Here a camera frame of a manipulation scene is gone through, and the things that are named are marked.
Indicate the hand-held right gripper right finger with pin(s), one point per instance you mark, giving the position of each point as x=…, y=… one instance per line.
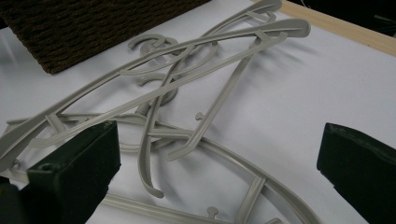
x=364, y=168

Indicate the white table board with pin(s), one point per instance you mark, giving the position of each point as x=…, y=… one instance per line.
x=311, y=102

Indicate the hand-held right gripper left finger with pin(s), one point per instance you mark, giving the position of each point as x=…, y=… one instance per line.
x=77, y=168

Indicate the grey plastic clothes hanger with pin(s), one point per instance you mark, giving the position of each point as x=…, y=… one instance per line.
x=144, y=161
x=295, y=26
x=250, y=199

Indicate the brown woven basket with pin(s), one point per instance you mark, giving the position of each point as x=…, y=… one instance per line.
x=77, y=31

